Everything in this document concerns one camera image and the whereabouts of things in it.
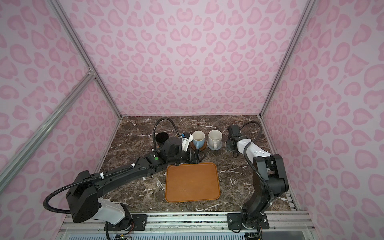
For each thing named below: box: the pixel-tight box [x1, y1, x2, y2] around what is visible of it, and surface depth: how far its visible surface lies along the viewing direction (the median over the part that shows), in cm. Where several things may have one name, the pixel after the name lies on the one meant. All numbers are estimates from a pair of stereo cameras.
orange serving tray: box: [165, 162, 221, 203], surface depth 86 cm
